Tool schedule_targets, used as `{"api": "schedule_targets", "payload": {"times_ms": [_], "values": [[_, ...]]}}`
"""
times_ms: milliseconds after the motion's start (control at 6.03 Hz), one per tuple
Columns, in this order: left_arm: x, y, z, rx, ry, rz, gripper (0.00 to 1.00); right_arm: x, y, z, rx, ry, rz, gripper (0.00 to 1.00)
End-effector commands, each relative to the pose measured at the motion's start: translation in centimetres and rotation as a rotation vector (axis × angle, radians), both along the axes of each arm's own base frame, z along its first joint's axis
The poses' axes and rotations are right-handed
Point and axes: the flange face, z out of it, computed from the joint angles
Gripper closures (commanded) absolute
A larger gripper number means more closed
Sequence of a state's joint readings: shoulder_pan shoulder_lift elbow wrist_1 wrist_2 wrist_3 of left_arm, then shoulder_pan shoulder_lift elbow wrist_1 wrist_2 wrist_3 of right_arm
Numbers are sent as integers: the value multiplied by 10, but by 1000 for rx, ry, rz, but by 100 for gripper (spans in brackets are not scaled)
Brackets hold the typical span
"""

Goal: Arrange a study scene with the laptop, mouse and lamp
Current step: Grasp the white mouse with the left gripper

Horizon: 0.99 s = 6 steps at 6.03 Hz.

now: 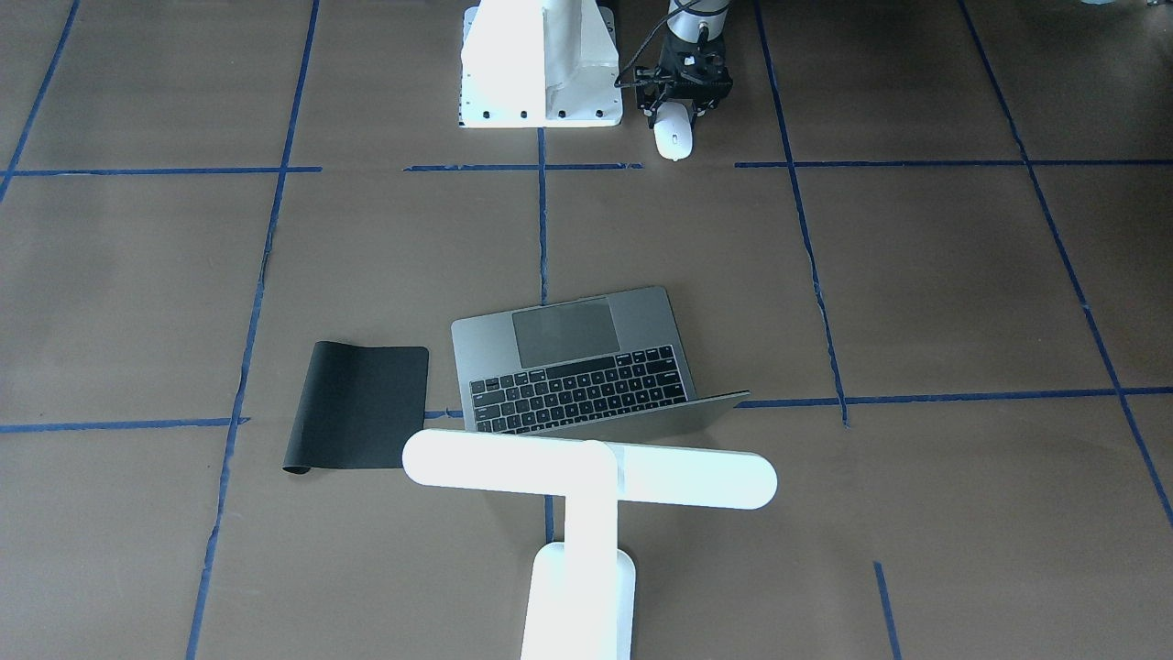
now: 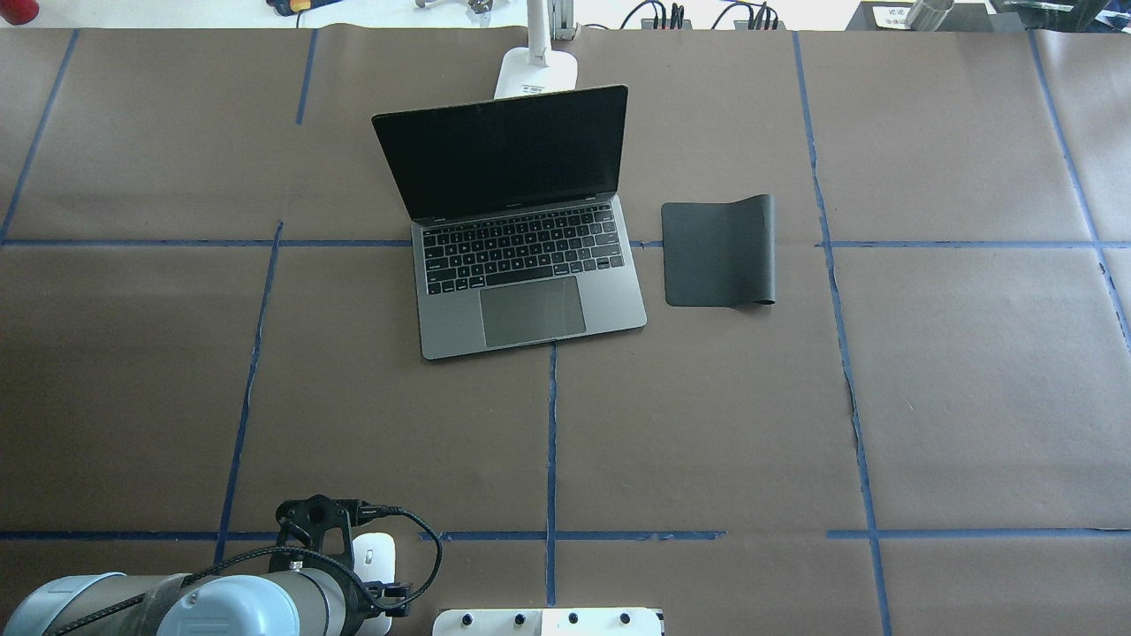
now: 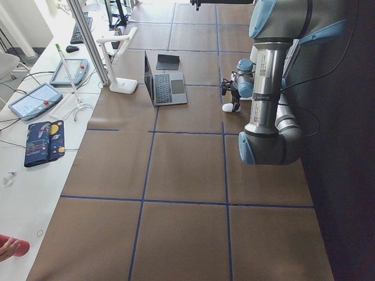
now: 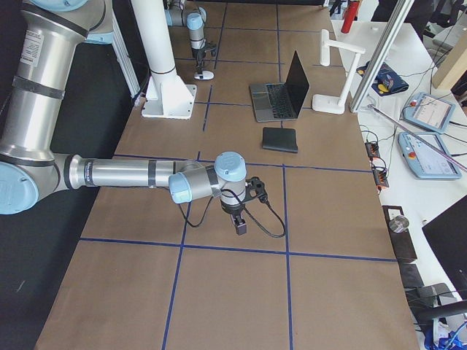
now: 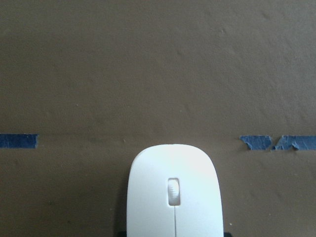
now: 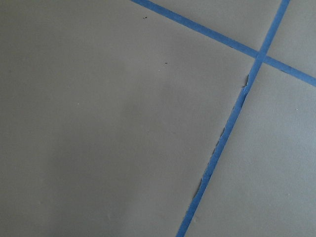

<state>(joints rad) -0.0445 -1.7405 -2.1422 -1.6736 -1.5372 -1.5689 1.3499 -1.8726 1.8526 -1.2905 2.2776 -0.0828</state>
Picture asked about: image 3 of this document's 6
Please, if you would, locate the teach pendant near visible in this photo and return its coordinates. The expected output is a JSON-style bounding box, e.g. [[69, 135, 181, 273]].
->
[[8, 83, 63, 121]]

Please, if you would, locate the navy space pattern pouch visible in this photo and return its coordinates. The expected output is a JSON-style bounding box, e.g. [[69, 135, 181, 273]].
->
[[24, 120, 65, 167]]

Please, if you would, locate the metal rod tool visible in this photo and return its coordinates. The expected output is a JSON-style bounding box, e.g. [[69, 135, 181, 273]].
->
[[55, 43, 93, 122]]

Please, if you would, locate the black mouse pad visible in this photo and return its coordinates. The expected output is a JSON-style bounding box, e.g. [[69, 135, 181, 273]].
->
[[156, 54, 180, 70]]

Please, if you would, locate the black keyboard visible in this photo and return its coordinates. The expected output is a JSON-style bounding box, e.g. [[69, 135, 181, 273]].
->
[[70, 17, 93, 44]]

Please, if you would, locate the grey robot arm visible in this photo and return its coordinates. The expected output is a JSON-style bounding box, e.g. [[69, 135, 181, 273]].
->
[[238, 1, 346, 165]]

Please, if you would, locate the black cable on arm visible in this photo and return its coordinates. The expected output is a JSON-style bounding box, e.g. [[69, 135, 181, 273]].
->
[[278, 17, 357, 138]]

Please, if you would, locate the metal cylinder cup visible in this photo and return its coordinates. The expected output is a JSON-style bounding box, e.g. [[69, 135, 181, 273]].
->
[[114, 28, 122, 36]]

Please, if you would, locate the white computer mouse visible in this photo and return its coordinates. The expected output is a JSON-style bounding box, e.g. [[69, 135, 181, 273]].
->
[[222, 103, 241, 112]]

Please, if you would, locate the teach pendant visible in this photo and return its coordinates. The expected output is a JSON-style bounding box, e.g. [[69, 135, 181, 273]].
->
[[49, 59, 88, 87], [8, 83, 63, 121]]

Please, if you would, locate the grey laptop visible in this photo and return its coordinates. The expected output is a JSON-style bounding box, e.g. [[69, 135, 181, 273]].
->
[[144, 51, 187, 106]]

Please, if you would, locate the black desk mouse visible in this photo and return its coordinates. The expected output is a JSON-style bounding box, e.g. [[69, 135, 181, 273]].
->
[[66, 45, 79, 53]]

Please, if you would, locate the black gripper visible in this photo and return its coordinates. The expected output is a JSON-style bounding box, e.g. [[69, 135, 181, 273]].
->
[[221, 78, 241, 112], [190, 0, 201, 11]]

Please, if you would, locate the brown paper table cover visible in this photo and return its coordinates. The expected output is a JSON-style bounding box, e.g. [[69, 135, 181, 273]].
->
[[28, 1, 333, 280]]

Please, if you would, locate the teach pendant far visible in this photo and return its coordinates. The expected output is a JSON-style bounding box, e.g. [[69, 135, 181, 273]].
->
[[49, 59, 88, 87]]

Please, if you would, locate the aluminium frame post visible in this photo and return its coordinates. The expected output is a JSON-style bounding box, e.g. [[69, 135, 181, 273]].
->
[[67, 0, 110, 87]]

